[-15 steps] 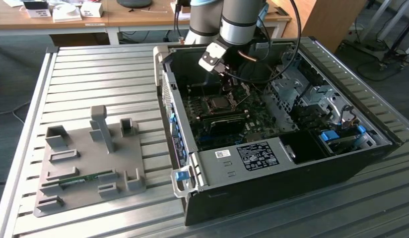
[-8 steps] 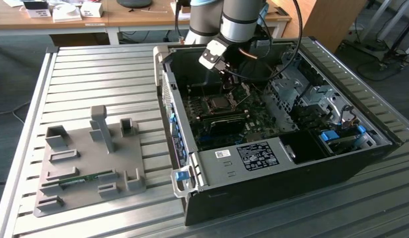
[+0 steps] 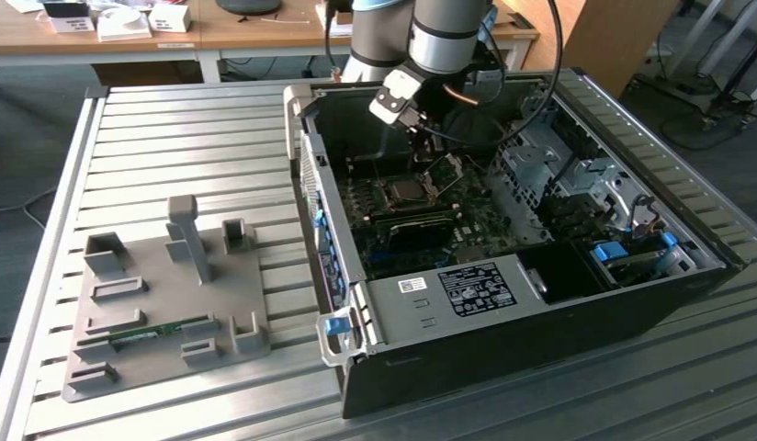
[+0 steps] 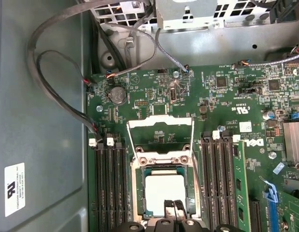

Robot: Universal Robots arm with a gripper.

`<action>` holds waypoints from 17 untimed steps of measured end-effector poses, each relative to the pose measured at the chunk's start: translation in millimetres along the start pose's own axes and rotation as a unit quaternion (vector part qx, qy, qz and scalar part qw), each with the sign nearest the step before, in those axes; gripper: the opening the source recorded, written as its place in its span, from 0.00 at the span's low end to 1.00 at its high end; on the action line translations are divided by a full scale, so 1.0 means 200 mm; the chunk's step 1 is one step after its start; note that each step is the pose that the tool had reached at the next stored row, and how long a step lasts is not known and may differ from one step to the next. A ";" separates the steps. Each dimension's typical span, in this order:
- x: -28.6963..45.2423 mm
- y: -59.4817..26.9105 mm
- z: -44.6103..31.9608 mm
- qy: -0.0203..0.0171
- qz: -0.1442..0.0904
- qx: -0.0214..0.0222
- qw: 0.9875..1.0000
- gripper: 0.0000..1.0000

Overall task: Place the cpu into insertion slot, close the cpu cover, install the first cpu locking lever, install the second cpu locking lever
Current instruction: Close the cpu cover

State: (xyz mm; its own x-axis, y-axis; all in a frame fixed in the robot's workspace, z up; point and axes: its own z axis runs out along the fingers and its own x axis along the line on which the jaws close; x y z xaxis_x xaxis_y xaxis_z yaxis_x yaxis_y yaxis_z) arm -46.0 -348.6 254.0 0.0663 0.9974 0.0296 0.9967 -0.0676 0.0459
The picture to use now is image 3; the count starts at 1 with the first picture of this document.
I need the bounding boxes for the wooden cabinet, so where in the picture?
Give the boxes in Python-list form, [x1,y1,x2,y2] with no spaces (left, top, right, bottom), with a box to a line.
[519,0,685,100]

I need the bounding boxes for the black camera cable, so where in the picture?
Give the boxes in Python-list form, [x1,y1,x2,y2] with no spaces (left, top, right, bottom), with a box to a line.
[415,0,566,147]

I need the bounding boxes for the small white printed box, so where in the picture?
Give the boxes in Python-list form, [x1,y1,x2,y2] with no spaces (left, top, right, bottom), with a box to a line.
[50,13,99,35]
[147,4,194,34]

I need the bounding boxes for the blue plastic latch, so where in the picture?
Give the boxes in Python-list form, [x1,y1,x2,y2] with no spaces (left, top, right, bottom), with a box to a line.
[323,313,351,340]

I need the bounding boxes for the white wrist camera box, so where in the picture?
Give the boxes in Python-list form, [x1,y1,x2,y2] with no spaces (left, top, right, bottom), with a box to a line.
[368,68,431,128]

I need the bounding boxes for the metal drive cage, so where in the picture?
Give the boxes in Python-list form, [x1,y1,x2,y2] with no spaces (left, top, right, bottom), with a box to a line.
[487,89,629,243]

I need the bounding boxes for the black floor equipment box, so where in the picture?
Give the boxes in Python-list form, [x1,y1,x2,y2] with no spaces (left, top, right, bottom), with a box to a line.
[622,72,715,114]

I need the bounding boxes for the grey parts rack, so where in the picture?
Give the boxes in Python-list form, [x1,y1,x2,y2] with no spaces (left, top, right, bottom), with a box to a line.
[59,194,275,404]

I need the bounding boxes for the black open PC case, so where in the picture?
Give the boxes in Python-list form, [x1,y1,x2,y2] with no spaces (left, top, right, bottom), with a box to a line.
[282,67,755,420]

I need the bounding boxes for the coloured wire bundle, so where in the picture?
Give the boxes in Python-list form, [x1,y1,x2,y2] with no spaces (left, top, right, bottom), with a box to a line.
[623,195,662,240]

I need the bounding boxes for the green motherboard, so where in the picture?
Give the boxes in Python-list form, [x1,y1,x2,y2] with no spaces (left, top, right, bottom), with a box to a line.
[335,153,555,281]

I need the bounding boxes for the white box with round opening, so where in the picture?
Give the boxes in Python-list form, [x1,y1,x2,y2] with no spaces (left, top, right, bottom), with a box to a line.
[95,6,155,43]

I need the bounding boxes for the wooden office desk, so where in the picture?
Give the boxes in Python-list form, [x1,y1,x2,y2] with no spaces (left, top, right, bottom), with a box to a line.
[198,0,543,84]
[0,0,224,86]

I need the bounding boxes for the dark grey round object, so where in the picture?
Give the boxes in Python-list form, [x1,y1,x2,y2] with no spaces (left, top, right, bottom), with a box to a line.
[216,0,283,15]

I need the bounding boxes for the blue disk carrier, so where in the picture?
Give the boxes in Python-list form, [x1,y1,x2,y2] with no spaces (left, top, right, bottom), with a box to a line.
[591,242,630,266]

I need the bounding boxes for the black expansion card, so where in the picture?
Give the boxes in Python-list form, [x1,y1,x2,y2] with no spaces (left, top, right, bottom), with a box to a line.
[387,219,463,250]

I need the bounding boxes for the green RAM stick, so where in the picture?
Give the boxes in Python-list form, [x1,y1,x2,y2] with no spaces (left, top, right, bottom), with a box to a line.
[107,321,190,345]

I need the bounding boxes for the grey power supply unit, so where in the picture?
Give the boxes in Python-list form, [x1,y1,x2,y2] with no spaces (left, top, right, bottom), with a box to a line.
[356,254,551,356]

